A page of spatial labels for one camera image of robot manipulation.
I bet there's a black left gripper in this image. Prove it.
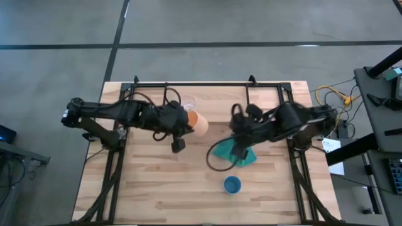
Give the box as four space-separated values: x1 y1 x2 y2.
153 103 194 137

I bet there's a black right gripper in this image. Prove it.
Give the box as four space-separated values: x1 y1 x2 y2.
231 121 268 160

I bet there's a peach orange mug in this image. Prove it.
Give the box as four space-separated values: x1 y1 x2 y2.
187 109 210 138

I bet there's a teal cloth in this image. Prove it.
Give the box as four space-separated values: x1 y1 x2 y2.
211 137 258 168

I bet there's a clear glass cup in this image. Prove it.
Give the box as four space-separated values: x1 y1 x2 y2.
181 95 197 112

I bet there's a blue cup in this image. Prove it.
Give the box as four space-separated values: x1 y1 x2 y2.
223 175 242 195

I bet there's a white paper sheet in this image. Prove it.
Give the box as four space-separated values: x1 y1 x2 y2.
321 137 345 176

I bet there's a black desk beam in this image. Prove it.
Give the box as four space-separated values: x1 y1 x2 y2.
325 132 380 167

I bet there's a grey desk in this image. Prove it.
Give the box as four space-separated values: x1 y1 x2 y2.
354 65 402 226

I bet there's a dark keyboard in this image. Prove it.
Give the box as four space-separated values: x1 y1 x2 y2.
388 158 402 195

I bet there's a black device on desk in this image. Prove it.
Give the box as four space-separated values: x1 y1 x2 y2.
366 93 402 112

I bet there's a black monitor pole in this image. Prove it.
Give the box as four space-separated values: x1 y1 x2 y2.
366 46 402 79

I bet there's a grey side table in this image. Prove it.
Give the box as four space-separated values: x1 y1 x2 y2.
0 140 51 226

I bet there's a small teal box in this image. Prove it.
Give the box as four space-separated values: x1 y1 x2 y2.
384 67 402 82

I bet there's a black box blue light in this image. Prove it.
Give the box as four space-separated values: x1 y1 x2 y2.
0 124 18 144

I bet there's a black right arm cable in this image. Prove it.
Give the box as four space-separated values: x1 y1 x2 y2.
205 134 249 173

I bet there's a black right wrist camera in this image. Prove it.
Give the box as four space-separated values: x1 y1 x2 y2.
246 104 264 121

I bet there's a black metal table frame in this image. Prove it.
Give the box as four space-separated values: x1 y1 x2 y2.
70 75 343 226

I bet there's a yellow cable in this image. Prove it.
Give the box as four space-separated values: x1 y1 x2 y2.
315 85 362 109

